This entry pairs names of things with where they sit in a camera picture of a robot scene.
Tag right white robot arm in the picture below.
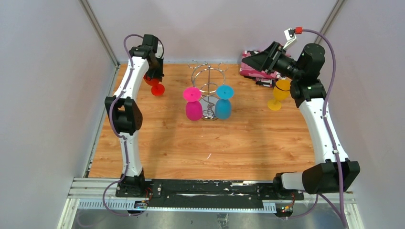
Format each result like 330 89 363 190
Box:
242 42 361 199

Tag yellow plastic wine glass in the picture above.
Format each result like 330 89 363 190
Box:
267 80 290 111

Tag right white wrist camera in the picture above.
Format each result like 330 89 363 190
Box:
283 28 297 50

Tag chrome wire glass rack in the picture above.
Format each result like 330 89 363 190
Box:
188 60 229 121

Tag blue plastic wine glass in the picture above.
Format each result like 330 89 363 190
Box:
214 84 234 120

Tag red plastic wine glass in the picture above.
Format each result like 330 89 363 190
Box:
143 74 165 96

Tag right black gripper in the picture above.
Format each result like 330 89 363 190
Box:
242 41 303 81

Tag pink plastic wine glass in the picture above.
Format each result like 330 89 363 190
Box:
183 87 203 121

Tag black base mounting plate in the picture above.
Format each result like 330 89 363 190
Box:
115 179 304 209

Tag pink camouflage folded cloth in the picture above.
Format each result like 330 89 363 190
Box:
239 62 285 88

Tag aluminium frame rail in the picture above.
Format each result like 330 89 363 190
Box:
57 177 364 229

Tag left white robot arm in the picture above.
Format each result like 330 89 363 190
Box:
105 34 164 197

